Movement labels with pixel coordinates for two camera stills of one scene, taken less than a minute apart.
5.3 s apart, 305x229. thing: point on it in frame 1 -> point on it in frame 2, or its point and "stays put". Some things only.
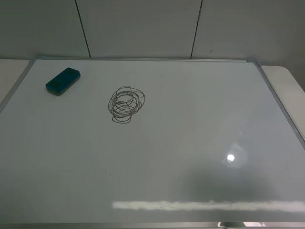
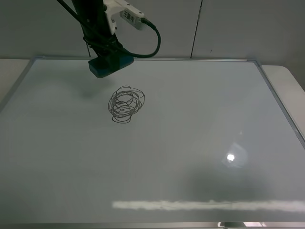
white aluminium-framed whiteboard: [135, 142] stays put
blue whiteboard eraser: [62, 82] -> [101, 67]
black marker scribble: [124, 102] stays put
